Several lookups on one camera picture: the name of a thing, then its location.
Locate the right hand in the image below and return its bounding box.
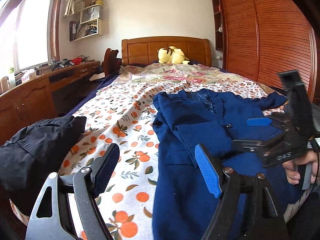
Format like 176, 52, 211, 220
282, 149, 320, 185

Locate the window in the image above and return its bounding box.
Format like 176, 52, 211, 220
1, 0, 61, 77

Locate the wooden chair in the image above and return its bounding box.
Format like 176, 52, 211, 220
103, 48, 122, 76

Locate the wooden louvered wardrobe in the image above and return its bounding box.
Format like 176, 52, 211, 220
212, 0, 319, 104

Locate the white wall shelf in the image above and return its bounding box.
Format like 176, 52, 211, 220
69, 0, 104, 41

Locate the black folded garment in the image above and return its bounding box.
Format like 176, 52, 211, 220
1, 115, 86, 213

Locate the orange print bed sheet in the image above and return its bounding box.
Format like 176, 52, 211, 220
59, 79, 283, 239

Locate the wooden desk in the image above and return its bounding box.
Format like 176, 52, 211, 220
1, 60, 100, 144

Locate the pink floral blanket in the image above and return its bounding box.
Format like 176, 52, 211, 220
116, 63, 246, 84

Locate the wooden headboard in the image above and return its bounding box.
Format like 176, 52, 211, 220
121, 36, 213, 68

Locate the navy blue suit jacket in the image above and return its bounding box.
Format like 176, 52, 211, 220
152, 89, 304, 239

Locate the yellow plush toy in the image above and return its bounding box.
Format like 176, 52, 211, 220
158, 46, 192, 65

